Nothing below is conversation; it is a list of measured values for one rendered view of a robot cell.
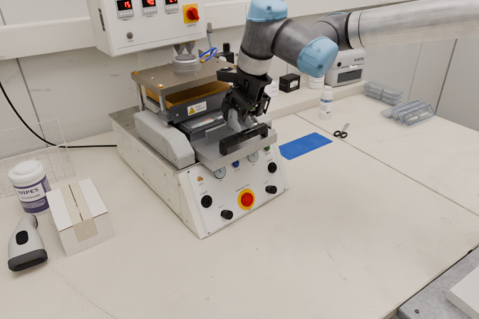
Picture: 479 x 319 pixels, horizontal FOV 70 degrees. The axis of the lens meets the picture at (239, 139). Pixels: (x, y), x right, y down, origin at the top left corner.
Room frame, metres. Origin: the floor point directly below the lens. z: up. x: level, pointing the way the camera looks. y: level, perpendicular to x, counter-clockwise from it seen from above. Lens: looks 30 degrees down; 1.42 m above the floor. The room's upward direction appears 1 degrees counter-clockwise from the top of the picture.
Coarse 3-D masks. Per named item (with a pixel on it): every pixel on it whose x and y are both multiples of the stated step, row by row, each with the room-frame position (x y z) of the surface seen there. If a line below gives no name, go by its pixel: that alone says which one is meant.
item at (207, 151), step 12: (252, 120) 0.90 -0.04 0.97; (216, 132) 0.78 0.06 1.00; (228, 132) 0.81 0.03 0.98; (276, 132) 0.83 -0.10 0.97; (192, 144) 0.78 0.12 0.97; (204, 144) 0.77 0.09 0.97; (216, 144) 0.77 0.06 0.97; (240, 144) 0.77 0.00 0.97; (252, 144) 0.77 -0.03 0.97; (264, 144) 0.80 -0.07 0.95; (204, 156) 0.72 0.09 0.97; (216, 156) 0.71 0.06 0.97; (228, 156) 0.72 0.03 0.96; (240, 156) 0.74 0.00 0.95; (216, 168) 0.70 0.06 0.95
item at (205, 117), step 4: (220, 108) 0.92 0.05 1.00; (208, 112) 0.90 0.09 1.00; (212, 112) 0.90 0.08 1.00; (216, 112) 0.90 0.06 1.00; (220, 112) 0.90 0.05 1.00; (196, 116) 0.87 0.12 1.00; (200, 116) 0.87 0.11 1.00; (204, 116) 0.87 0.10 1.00; (208, 116) 0.87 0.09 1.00; (212, 116) 0.87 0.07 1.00; (216, 116) 0.87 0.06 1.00; (220, 116) 0.87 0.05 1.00; (184, 120) 0.85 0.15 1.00; (188, 120) 0.85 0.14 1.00; (192, 120) 0.85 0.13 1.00; (196, 120) 0.85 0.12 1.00; (200, 120) 0.84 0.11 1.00; (204, 120) 0.84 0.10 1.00; (208, 120) 0.84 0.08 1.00; (184, 124) 0.83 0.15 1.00; (188, 124) 0.82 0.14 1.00; (192, 124) 0.82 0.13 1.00; (196, 124) 0.82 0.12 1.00; (200, 124) 0.82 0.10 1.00
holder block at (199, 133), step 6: (222, 120) 0.86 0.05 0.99; (174, 126) 0.85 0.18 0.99; (180, 126) 0.83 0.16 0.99; (204, 126) 0.83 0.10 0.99; (210, 126) 0.83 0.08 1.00; (216, 126) 0.84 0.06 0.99; (186, 132) 0.80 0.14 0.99; (192, 132) 0.79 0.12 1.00; (198, 132) 0.80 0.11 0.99; (204, 132) 0.81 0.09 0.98; (192, 138) 0.79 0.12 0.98; (198, 138) 0.80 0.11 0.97
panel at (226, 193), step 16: (272, 144) 0.89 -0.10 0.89; (240, 160) 0.81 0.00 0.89; (272, 160) 0.87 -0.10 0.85; (192, 176) 0.72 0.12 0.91; (208, 176) 0.74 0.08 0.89; (240, 176) 0.79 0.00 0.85; (256, 176) 0.81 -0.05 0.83; (272, 176) 0.84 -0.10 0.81; (192, 192) 0.70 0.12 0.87; (208, 192) 0.72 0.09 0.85; (224, 192) 0.74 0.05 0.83; (240, 192) 0.76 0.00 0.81; (256, 192) 0.79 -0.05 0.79; (208, 208) 0.70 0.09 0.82; (224, 208) 0.72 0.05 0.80; (240, 208) 0.74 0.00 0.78; (208, 224) 0.68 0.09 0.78; (224, 224) 0.70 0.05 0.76
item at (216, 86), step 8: (216, 80) 1.01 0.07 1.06; (192, 88) 0.95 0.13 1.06; (200, 88) 0.95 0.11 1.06; (208, 88) 0.94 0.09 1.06; (216, 88) 0.94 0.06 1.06; (224, 88) 0.94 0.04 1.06; (152, 96) 0.93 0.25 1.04; (168, 96) 0.89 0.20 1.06; (176, 96) 0.89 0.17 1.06; (184, 96) 0.89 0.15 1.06; (192, 96) 0.89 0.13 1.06; (200, 96) 0.89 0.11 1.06; (168, 104) 0.86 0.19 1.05; (176, 104) 0.84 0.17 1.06
